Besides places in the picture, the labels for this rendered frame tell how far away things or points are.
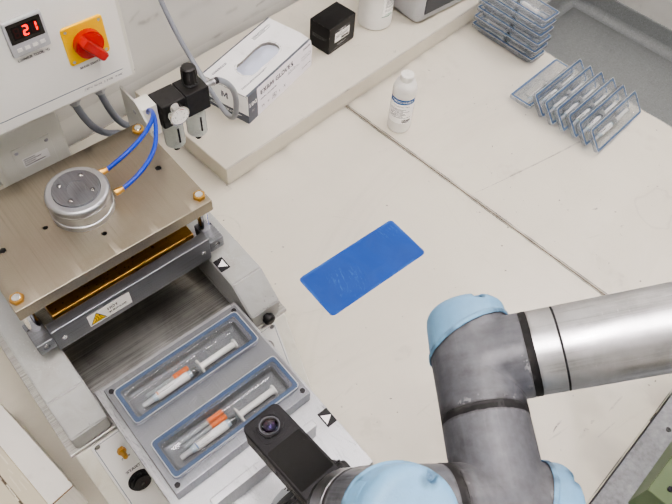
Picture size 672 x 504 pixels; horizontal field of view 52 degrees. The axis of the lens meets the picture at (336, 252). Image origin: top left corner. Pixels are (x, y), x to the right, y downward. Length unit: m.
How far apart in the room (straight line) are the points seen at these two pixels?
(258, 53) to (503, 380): 1.06
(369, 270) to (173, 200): 0.48
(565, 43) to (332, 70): 1.74
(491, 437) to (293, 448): 0.21
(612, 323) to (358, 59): 1.12
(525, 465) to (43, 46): 0.71
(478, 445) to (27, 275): 0.56
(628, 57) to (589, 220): 1.80
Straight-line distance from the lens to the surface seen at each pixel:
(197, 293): 1.04
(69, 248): 0.90
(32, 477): 1.08
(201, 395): 0.89
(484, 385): 0.58
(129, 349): 1.01
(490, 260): 1.33
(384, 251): 1.30
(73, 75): 0.97
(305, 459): 0.68
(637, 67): 3.17
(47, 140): 1.05
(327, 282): 1.25
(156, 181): 0.94
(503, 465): 0.57
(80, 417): 0.93
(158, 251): 0.93
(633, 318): 0.61
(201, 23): 1.60
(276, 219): 1.34
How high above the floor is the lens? 1.81
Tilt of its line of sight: 55 degrees down
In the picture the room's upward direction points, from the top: 6 degrees clockwise
